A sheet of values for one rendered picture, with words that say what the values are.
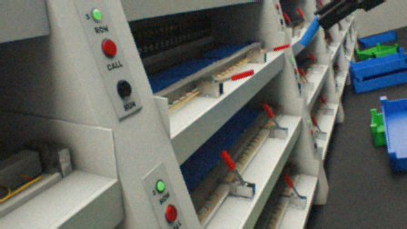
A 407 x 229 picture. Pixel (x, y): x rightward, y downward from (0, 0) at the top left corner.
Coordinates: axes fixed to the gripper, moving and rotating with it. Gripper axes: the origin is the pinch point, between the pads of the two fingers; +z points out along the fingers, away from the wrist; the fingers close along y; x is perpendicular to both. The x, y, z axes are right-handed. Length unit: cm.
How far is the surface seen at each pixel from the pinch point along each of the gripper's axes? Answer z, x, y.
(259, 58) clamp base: 18.8, 1.9, -5.1
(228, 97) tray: 19.6, -8.6, 17.3
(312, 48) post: 21, 55, -75
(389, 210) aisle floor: 17, 52, 11
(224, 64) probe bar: 21.7, -6.7, 3.5
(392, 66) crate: 0, 109, -97
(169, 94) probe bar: 22.8, -18.0, 22.2
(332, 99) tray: 27, 76, -62
